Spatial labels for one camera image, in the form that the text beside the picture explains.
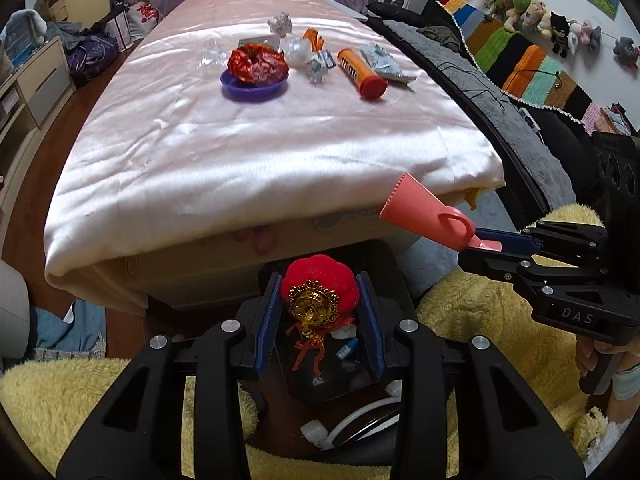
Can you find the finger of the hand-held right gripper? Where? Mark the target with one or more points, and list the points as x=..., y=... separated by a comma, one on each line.
x=515, y=241
x=492, y=262

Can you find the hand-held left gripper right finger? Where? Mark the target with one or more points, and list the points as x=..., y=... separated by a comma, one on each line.
x=371, y=332

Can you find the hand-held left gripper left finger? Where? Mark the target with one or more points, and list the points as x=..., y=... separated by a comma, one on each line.
x=265, y=332

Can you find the red plush lantern ornament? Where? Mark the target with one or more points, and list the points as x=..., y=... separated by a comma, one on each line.
x=315, y=285

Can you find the silver blue foil packet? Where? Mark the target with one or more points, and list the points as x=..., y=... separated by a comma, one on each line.
x=386, y=62

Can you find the orange tube with red cap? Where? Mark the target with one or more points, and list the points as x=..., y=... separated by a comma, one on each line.
x=357, y=70

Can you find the purple bowl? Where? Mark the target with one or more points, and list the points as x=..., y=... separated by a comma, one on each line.
x=250, y=95

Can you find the blue white wrapper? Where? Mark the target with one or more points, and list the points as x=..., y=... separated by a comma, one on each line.
x=320, y=63

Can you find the red foil wrapper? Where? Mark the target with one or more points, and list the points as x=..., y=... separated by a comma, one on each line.
x=255, y=65

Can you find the clear plastic wrap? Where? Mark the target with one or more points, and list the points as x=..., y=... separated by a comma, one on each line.
x=215, y=55

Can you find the clear plastic ball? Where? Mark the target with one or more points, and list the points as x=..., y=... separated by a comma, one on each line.
x=297, y=51

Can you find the orange wrapper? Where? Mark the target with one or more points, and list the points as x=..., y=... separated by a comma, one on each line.
x=314, y=37

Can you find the clear packet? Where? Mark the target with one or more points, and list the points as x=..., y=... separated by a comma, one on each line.
x=257, y=41

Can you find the person's right forearm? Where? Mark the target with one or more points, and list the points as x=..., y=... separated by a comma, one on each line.
x=629, y=385

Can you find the person's right hand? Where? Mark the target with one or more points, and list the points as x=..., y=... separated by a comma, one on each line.
x=585, y=360

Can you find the small blue white tube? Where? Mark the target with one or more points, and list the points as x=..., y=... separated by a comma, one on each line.
x=348, y=348

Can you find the cream printed table cover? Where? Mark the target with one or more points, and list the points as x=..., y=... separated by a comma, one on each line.
x=200, y=275

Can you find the yellow fleece blanket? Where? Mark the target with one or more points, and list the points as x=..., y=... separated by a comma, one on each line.
x=500, y=360

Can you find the black sofa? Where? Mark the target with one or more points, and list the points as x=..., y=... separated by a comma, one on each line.
x=560, y=135

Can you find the pink clothes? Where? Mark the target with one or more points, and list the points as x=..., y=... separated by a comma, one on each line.
x=610, y=117

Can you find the white power strip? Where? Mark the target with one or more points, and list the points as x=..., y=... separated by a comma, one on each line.
x=530, y=119

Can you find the grey fuzzy blanket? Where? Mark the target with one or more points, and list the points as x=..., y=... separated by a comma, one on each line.
x=475, y=90

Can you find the pink satin cloth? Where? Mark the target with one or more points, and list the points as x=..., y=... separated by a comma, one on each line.
x=250, y=160

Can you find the striped crochet blanket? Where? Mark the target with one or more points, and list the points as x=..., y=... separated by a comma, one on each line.
x=520, y=60

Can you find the olive cloth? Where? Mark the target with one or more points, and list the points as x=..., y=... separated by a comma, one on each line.
x=437, y=34

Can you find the row of plush toys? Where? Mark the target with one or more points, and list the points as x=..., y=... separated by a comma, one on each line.
x=530, y=10

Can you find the white round stool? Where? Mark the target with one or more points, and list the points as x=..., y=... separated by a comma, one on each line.
x=12, y=305

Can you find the black pillow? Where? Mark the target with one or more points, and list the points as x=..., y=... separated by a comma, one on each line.
x=397, y=12

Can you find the purple bag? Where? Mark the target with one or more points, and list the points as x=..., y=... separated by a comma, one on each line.
x=92, y=60

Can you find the wooden cabinet with grey drawers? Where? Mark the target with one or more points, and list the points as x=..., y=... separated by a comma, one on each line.
x=40, y=90

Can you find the white red printed bag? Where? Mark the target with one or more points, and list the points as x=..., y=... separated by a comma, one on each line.
x=145, y=17

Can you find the grey clothes pile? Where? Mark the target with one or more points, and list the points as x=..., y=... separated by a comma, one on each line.
x=70, y=32

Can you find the cardboard box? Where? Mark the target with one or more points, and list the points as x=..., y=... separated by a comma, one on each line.
x=52, y=7

